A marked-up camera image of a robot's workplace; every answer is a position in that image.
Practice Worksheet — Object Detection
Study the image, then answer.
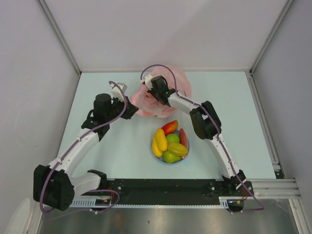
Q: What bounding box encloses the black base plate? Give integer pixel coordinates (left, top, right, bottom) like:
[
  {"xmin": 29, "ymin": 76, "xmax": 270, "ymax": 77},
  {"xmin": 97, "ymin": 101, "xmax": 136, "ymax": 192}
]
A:
[{"xmin": 79, "ymin": 178, "xmax": 254, "ymax": 206}]

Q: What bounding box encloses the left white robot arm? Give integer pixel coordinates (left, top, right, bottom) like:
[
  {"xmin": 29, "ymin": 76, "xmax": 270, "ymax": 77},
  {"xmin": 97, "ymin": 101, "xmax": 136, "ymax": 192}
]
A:
[{"xmin": 33, "ymin": 93, "xmax": 138, "ymax": 213}]

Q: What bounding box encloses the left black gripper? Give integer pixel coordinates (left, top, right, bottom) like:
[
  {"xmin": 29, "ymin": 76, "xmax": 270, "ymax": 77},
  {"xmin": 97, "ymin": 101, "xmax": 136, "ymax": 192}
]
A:
[{"xmin": 105, "ymin": 95, "xmax": 138, "ymax": 122}]

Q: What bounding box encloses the white cable duct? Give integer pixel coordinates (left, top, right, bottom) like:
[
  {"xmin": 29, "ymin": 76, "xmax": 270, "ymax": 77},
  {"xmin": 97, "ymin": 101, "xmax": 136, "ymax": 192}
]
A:
[{"xmin": 70, "ymin": 196, "xmax": 244, "ymax": 210}]

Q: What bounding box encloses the pink plastic bag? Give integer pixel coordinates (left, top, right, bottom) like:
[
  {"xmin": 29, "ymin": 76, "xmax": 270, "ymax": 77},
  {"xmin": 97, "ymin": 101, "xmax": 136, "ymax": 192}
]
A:
[{"xmin": 131, "ymin": 64, "xmax": 192, "ymax": 117}]

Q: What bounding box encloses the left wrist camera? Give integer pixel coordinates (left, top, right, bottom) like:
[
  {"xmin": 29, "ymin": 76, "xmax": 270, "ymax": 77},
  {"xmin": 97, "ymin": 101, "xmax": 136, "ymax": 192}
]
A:
[{"xmin": 109, "ymin": 81, "xmax": 127, "ymax": 102}]

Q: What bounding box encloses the yellow fake lemon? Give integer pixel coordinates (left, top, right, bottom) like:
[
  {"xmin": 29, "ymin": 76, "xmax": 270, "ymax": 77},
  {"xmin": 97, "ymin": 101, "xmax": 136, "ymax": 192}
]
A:
[{"xmin": 167, "ymin": 142, "xmax": 188, "ymax": 156}]

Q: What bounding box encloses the yellow fake mango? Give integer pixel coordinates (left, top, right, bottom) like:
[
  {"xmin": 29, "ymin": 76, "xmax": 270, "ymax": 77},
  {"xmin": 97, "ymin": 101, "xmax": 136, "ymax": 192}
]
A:
[{"xmin": 152, "ymin": 137, "xmax": 162, "ymax": 158}]

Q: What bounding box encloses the green fake fruit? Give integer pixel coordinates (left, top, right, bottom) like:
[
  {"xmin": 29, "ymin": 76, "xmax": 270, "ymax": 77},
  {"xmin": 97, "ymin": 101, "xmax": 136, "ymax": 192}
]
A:
[{"xmin": 166, "ymin": 134, "xmax": 180, "ymax": 144}]

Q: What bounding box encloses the red fake mango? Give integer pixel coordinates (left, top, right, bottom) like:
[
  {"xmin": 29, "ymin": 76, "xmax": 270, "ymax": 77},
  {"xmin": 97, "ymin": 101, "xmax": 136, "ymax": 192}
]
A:
[{"xmin": 162, "ymin": 120, "xmax": 178, "ymax": 136}]

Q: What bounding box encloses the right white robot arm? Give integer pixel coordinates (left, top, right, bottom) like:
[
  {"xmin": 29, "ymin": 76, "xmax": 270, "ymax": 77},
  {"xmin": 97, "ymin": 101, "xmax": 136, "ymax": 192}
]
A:
[{"xmin": 141, "ymin": 75, "xmax": 248, "ymax": 195}]

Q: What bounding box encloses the red fake watermelon slice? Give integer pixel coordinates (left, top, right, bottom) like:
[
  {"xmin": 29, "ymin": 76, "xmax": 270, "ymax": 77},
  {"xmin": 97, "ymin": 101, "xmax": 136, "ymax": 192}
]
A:
[{"xmin": 179, "ymin": 128, "xmax": 189, "ymax": 149}]

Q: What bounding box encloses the green fake pear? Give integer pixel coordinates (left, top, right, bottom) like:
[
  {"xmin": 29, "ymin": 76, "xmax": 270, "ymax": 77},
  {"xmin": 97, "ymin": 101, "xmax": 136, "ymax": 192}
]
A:
[{"xmin": 162, "ymin": 151, "xmax": 181, "ymax": 164}]

